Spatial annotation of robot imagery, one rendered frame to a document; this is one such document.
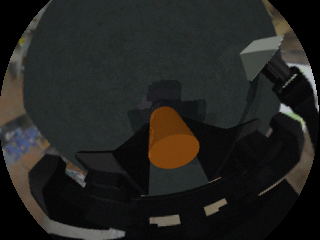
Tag black round pedestal with silver shaft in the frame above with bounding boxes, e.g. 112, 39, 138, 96
140, 88, 183, 123

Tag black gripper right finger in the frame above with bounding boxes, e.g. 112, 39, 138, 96
181, 117, 261, 181

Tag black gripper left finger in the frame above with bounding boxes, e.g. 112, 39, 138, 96
75, 123, 151, 196

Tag orange knob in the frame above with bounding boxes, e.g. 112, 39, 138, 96
148, 107, 200, 169

